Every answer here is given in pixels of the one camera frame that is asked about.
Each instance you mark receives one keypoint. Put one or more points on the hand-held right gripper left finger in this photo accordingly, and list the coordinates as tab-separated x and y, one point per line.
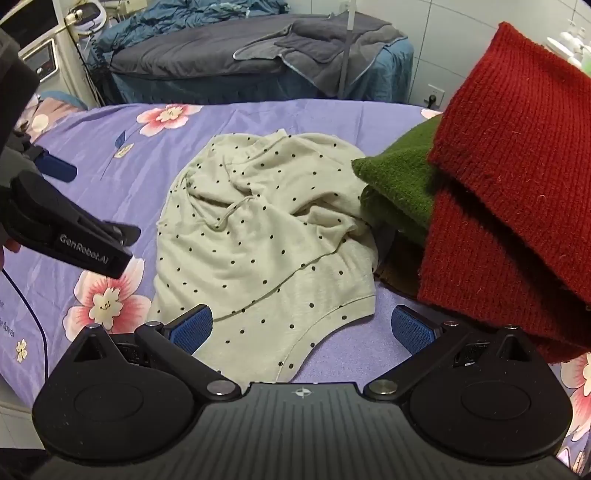
191	330

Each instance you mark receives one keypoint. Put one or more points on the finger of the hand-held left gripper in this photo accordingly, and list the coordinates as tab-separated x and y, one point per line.
55	167
123	233

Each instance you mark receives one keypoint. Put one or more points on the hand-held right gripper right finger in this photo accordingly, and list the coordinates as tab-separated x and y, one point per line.
411	330

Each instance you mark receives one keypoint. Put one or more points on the cream polka dot garment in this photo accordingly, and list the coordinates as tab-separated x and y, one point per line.
258	221

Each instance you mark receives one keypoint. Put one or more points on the person's left forearm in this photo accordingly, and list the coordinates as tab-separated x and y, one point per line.
14	78

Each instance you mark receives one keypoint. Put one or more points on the person's left hand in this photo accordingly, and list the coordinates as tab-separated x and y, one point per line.
10	245

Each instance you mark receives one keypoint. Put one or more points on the pinkish floral cloth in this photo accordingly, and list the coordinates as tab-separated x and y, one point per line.
39	119

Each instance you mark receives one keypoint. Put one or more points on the blue pillow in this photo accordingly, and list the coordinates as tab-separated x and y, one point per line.
64	99

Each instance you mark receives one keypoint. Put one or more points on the white machine with control panel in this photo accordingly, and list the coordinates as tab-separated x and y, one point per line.
51	62

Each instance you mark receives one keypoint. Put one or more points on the green knit sweater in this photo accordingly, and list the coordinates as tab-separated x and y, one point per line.
397	180

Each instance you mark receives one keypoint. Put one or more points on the white tabletop device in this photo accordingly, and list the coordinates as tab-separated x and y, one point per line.
88	14

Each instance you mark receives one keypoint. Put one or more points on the dark grey bed cover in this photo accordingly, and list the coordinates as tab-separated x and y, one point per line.
184	60

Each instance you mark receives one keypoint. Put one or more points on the purple floral bedsheet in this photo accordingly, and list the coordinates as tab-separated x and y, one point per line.
277	120

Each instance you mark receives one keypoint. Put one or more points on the red knit sweater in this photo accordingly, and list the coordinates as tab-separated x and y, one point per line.
508	161

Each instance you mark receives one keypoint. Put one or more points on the blue rumpled duvet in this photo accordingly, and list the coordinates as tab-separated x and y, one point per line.
184	18

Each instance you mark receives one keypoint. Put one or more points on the grey blanket with light trim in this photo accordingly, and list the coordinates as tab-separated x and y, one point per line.
332	39

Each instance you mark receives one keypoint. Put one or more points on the white pump bottle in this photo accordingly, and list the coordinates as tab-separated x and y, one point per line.
570	40

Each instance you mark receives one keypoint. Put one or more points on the white wall outlet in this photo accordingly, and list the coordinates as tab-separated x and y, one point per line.
434	97

